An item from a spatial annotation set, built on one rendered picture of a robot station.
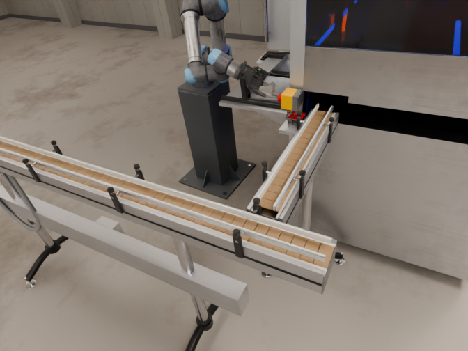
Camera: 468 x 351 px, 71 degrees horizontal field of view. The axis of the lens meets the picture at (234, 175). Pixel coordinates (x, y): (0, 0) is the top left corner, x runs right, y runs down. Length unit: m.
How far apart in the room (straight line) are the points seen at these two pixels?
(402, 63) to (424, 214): 0.74
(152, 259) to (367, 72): 1.16
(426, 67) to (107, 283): 1.96
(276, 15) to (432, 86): 1.43
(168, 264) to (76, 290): 0.95
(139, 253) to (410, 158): 1.25
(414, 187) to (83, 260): 1.97
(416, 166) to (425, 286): 0.76
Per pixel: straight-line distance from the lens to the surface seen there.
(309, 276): 0.94
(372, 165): 1.66
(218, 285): 1.35
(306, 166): 1.21
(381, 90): 1.47
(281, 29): 2.61
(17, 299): 2.46
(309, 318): 1.90
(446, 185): 1.69
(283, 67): 2.14
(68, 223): 1.84
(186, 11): 1.83
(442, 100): 1.48
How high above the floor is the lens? 1.69
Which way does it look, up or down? 39 degrees down
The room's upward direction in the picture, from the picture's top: 7 degrees counter-clockwise
